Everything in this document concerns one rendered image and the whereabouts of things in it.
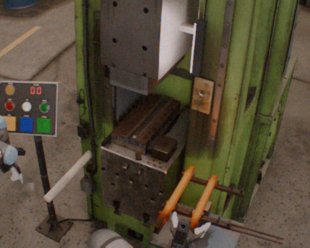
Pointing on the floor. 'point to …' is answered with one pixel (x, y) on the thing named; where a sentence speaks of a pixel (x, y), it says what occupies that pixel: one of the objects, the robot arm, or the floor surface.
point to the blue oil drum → (19, 3)
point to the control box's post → (44, 175)
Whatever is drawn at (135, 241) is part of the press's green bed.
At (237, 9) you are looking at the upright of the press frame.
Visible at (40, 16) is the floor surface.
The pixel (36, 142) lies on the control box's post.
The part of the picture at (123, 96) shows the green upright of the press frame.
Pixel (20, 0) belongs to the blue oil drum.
